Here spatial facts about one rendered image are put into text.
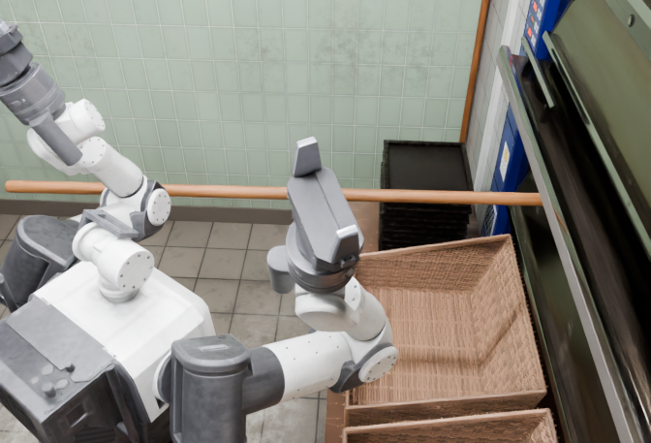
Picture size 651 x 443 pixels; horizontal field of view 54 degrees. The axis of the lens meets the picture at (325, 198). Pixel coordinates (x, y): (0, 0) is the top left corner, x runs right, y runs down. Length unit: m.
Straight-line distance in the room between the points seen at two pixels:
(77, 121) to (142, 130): 1.85
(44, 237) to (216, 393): 0.44
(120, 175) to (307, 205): 0.68
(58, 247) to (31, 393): 0.28
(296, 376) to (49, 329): 0.37
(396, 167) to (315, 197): 1.40
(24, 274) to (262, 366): 0.46
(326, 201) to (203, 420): 0.38
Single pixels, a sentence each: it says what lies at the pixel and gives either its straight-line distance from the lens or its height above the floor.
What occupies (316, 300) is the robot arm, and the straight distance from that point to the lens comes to 0.82.
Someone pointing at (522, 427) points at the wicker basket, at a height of 0.78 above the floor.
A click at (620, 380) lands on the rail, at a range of 0.94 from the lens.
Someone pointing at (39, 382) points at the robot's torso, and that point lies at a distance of 0.98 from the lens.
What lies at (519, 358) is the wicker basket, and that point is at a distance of 1.76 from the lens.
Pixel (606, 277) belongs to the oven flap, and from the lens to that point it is 1.10.
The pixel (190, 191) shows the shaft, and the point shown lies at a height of 1.20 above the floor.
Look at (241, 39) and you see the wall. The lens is 2.69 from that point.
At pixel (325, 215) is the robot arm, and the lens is 0.69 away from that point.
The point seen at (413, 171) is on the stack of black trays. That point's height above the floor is 0.90.
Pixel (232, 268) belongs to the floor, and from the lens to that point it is 3.01.
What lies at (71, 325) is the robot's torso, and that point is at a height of 1.40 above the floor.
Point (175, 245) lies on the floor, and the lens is 3.18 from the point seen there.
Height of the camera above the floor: 2.13
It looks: 39 degrees down
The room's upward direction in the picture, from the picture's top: straight up
